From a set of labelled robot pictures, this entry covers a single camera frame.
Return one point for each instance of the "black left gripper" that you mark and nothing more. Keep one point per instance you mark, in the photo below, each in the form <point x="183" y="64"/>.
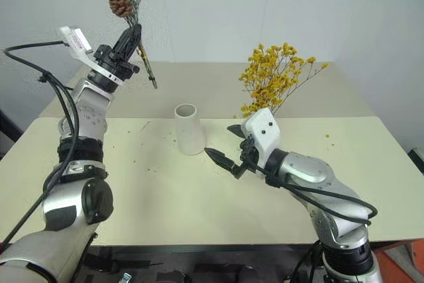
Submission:
<point x="114" y="59"/>

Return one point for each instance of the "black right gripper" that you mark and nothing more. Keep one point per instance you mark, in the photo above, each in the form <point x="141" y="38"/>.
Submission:
<point x="248" y="155"/>

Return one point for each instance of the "dried pinecone flower bouquet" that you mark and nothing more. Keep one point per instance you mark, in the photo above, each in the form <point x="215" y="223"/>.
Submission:
<point x="119" y="3"/>

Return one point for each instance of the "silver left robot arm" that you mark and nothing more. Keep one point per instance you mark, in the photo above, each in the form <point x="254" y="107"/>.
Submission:
<point x="89" y="114"/>

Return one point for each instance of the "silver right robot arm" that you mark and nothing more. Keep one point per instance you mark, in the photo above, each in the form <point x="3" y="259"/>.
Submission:
<point x="308" y="170"/>

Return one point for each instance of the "yellow dried flower bouquet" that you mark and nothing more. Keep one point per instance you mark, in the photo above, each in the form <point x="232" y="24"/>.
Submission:
<point x="271" y="74"/>

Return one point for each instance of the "white ceramic vase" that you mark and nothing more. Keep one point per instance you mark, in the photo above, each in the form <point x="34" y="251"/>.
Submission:
<point x="189" y="130"/>

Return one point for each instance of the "dark slanted panel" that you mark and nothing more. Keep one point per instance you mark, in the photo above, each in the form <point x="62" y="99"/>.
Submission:
<point x="8" y="130"/>

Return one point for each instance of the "small silver metal clip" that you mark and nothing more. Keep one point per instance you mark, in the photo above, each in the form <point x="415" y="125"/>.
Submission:
<point x="126" y="277"/>

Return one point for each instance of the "orange crate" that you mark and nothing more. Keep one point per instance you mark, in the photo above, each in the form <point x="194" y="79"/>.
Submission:
<point x="397" y="263"/>

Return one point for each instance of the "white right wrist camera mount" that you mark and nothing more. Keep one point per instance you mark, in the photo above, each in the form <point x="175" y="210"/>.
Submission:
<point x="265" y="124"/>

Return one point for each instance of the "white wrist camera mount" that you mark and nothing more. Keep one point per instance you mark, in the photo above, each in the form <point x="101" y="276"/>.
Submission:
<point x="75" y="40"/>
<point x="265" y="124"/>

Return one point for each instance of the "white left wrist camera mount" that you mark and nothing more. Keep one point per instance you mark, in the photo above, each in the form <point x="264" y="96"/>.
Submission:
<point x="75" y="40"/>

